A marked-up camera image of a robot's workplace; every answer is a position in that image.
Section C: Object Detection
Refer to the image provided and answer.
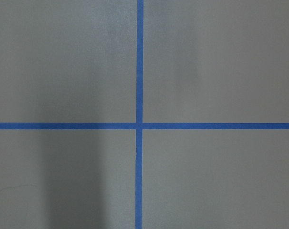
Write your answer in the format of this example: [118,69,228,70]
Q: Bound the long blue tape strip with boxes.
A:
[135,0,144,229]

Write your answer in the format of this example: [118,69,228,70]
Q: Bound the cross blue tape strip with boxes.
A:
[0,123,289,130]

